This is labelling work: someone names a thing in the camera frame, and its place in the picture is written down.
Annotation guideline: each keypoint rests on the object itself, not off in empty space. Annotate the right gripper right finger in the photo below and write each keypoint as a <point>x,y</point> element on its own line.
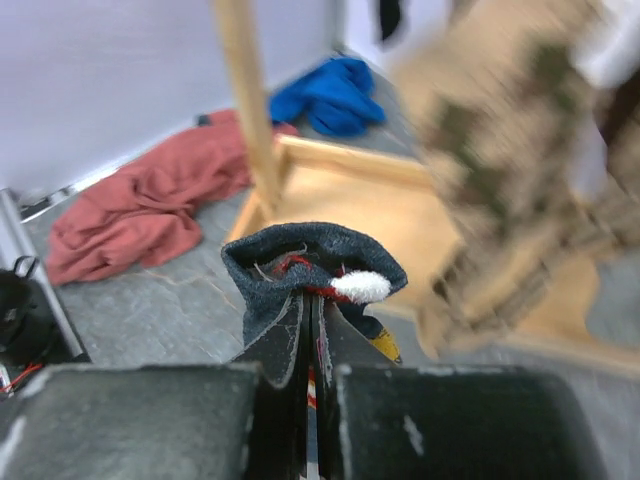
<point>334,342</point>

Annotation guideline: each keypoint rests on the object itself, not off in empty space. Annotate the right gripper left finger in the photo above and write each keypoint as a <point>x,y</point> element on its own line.
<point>276,447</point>

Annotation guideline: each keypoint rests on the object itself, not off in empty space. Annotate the navy patterned sock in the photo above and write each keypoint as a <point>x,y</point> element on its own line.
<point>274,268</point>

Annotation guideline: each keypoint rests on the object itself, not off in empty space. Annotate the beige brown argyle sock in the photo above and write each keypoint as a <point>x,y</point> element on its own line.
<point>536,169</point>

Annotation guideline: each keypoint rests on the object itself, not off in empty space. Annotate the white plastic clip hanger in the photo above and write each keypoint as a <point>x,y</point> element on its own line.
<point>609,54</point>

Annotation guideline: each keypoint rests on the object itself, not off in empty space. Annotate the wooden hanger stand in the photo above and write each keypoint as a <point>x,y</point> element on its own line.
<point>387,198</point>

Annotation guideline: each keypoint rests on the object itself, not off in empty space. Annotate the red-brown cloth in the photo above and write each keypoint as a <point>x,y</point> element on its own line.
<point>144,213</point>

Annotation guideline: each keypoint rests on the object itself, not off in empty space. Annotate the blue cloth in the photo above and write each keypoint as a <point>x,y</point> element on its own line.
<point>336,99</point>

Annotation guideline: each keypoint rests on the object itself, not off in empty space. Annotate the black hanging sock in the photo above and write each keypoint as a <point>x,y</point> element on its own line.
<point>389,17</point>

